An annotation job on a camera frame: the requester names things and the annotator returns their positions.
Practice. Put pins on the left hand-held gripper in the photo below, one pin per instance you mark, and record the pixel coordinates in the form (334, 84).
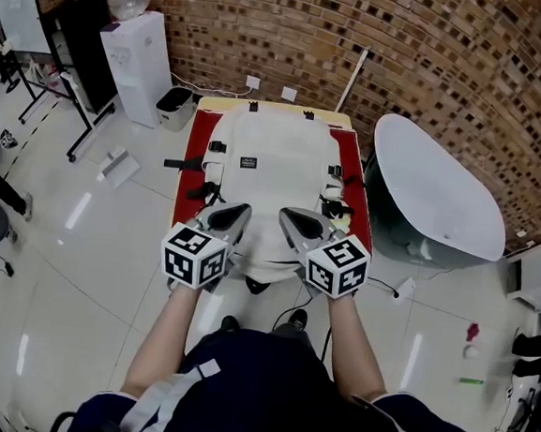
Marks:
(194, 255)

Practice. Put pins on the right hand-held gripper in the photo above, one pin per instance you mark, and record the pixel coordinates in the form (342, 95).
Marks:
(337, 265)

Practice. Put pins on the white backpack bag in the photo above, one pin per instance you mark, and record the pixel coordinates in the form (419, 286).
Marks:
(275, 164)

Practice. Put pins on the person's left forearm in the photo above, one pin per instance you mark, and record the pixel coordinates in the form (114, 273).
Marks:
(166, 333)

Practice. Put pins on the person's right forearm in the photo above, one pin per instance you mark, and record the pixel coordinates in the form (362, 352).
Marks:
(350, 349)

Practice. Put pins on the person's right black shoe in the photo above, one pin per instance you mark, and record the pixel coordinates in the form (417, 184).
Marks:
(295, 320)

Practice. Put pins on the person's black shoe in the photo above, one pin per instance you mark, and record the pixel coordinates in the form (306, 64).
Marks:
(295, 320)
(229, 324)

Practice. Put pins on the white power strip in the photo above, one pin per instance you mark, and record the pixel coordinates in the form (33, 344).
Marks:
(404, 290)

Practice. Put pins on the person's left black shoe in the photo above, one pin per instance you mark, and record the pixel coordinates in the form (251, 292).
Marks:
(229, 324)

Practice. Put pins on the white bathtub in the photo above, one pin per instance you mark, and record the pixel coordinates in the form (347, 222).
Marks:
(432, 196)

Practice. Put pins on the red table mat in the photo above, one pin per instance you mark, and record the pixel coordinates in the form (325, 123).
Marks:
(203, 129)

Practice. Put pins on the person's dark navy clothing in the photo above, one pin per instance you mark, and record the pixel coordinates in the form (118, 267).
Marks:
(274, 389)

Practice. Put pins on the white waste bin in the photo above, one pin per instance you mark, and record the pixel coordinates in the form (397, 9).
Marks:
(176, 108)

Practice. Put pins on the red cloth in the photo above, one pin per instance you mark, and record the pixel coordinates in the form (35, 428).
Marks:
(473, 331)

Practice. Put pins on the white ball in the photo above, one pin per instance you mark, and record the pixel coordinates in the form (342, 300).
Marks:
(471, 352)

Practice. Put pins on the green pen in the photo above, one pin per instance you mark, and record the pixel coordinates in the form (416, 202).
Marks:
(471, 381)

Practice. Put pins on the white pole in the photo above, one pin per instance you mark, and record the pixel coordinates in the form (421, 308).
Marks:
(353, 79)

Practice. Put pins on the white water dispenser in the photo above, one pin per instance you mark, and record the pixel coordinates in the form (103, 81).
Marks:
(140, 67)

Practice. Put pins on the black rolling stand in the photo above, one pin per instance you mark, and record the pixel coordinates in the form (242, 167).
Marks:
(81, 95)

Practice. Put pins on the white cabinet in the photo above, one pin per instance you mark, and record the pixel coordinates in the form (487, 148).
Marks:
(536, 276)

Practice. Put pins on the white wall socket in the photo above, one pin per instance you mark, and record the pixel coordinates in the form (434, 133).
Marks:
(253, 83)
(288, 94)

